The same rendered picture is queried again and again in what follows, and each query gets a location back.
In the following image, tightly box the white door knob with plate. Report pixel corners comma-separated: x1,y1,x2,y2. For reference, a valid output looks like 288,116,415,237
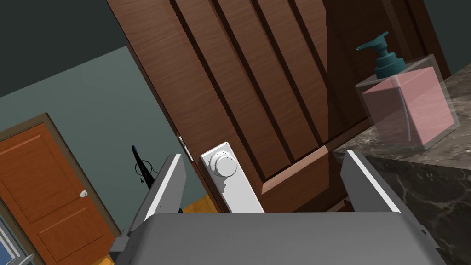
200,141,265,214

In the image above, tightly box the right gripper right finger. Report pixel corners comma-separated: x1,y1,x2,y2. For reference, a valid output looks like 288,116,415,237
340,150,402,214

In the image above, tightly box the dark brown panelled door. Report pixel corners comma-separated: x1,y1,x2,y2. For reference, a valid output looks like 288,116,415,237
106,0,452,214

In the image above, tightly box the orange door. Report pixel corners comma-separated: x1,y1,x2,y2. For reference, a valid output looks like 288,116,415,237
0,123,117,265

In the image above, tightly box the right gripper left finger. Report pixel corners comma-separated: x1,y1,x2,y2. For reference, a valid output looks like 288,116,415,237
130,154,187,232

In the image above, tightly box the pink soap dispenser teal pump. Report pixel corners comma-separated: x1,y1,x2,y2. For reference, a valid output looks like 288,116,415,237
355,31,461,150

